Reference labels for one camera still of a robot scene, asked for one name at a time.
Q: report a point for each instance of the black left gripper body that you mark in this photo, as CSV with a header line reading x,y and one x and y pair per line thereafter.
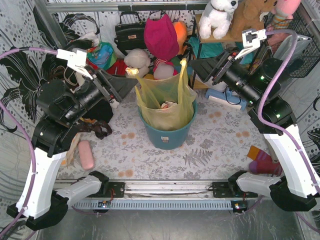
x,y
106,86

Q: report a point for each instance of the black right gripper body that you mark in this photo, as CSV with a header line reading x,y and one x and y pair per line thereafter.
x,y
219,71

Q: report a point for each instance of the yellow plastic trash bag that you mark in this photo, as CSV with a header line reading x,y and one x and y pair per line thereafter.
x,y
153,93

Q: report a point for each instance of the teal plastic trash bin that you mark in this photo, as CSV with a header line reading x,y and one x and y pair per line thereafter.
x,y
169,140

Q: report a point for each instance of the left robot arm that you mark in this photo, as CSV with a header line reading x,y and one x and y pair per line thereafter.
x,y
40,204

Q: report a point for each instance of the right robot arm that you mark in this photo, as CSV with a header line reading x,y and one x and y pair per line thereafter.
x,y
298,190

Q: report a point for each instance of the cream canvas tote bag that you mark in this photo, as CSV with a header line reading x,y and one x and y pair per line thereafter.
x,y
72,78

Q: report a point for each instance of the crumpled paper trash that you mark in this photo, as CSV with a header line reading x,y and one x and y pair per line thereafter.
x,y
168,104

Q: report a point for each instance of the magenta cloth bag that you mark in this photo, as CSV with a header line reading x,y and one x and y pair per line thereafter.
x,y
160,38

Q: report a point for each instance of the red cloth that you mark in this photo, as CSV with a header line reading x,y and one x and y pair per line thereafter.
x,y
118,68

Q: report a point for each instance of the teal folded cloth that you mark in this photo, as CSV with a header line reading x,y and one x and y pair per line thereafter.
x,y
209,50

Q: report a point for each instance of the black cloth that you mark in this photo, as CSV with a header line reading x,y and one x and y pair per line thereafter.
x,y
102,111

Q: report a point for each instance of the blue lint roller mop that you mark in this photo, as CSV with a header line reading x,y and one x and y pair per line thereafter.
x,y
226,98

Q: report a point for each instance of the rainbow striped cloth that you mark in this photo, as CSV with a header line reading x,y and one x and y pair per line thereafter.
x,y
150,76

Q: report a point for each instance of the colourful patterned cloth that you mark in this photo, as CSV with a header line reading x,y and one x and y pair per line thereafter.
x,y
102,56

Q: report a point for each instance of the white fluffy plush lamb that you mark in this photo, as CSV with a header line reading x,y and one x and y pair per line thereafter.
x,y
138,58

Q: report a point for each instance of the brown patterned handbag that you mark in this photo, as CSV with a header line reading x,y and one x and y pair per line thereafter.
x,y
101,128

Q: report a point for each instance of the pink doll striped clothes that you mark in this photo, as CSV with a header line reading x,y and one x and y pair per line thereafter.
x,y
163,69

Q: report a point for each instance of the black hat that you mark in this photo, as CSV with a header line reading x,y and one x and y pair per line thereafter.
x,y
80,44

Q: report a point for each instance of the black leather handbag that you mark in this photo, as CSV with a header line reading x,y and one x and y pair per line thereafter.
x,y
130,36

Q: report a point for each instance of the white plush dog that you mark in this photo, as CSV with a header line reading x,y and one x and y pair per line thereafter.
x,y
216,18

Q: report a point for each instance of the brown teddy bear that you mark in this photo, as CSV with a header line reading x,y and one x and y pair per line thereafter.
x,y
247,16

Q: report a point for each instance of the pink soft object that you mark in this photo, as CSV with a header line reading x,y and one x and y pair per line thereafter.
x,y
86,156

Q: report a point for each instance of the silver foil pouch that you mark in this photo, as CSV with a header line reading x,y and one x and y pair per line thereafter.
x,y
284,49

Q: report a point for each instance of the orange white checked towel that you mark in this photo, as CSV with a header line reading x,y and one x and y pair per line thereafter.
x,y
69,157

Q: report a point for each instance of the pink plush toy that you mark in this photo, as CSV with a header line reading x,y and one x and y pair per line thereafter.
x,y
283,13

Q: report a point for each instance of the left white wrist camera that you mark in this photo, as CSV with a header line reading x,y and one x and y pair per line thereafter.
x,y
76,61

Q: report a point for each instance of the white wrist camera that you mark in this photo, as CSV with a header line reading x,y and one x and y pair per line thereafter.
x,y
76,61
251,40

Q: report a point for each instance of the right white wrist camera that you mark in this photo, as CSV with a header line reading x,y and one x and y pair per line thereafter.
x,y
251,40

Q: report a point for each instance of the black wire basket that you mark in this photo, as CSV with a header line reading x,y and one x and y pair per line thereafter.
x,y
303,65

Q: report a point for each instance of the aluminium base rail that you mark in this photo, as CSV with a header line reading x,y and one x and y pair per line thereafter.
x,y
171,190

